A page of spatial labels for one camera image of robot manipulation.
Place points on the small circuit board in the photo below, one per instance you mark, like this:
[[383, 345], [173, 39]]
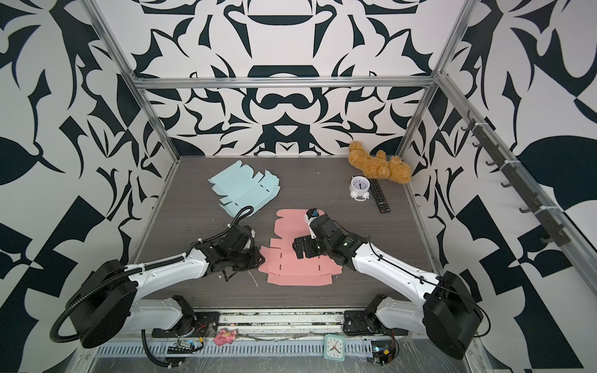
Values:
[[384, 351], [186, 347]]

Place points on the black wall hook rack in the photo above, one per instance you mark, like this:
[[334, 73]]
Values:
[[518, 178]]

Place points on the white alarm clock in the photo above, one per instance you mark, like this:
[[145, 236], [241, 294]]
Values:
[[359, 188]]

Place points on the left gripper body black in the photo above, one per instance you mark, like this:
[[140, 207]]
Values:
[[249, 259]]

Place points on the pink paper box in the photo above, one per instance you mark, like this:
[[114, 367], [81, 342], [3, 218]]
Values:
[[283, 267]]

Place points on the small circuit board right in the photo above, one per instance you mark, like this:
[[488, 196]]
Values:
[[384, 351]]

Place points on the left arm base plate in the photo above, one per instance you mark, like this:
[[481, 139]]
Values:
[[201, 324]]

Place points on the black remote control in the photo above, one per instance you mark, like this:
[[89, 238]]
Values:
[[379, 197]]

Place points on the light blue flat paper box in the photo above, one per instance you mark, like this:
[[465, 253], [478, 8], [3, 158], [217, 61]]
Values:
[[239, 186]]

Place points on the small circuit board left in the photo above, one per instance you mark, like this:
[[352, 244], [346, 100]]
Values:
[[186, 347]]

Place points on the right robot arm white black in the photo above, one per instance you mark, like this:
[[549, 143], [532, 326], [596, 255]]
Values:
[[442, 308]]

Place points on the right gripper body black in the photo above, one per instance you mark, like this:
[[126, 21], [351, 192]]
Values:
[[311, 246]]

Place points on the brown teddy bear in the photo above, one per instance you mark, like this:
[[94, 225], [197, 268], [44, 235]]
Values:
[[379, 167]]

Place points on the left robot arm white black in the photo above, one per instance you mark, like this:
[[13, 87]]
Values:
[[116, 298]]

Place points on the pink small toy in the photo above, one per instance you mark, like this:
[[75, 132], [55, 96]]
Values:
[[224, 337]]

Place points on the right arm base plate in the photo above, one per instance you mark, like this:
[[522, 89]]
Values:
[[362, 323]]

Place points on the teal square clock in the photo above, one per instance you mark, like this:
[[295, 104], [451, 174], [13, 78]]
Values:
[[334, 347]]

